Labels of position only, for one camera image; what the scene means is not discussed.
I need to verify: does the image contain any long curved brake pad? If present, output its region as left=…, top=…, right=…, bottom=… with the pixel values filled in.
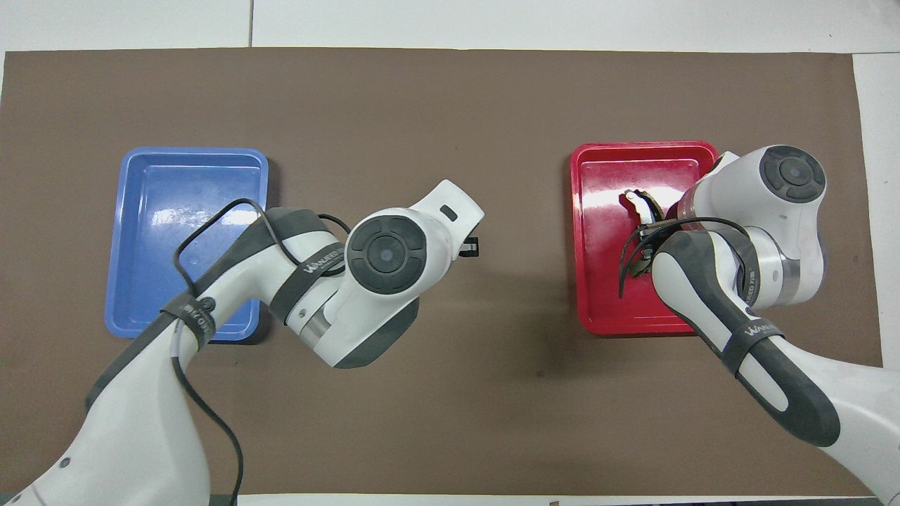
left=623, top=188, right=666, bottom=280

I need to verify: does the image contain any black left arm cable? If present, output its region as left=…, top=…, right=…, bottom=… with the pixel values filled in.
left=172, top=199, right=352, bottom=506

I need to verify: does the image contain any brown table mat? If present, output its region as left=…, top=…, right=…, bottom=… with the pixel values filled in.
left=0, top=48, right=884, bottom=497

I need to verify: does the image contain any red plastic tray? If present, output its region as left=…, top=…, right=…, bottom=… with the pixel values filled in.
left=570, top=141, right=719, bottom=335

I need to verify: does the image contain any blue plastic tray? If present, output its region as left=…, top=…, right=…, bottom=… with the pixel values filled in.
left=104, top=147, right=269, bottom=342

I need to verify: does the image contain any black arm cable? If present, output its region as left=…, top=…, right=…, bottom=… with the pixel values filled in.
left=172, top=199, right=352, bottom=506
left=617, top=216, right=750, bottom=300

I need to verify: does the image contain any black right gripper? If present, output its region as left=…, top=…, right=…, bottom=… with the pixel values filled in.
left=636, top=219, right=680, bottom=244

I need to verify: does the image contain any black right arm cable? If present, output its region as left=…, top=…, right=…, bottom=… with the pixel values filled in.
left=617, top=216, right=750, bottom=300

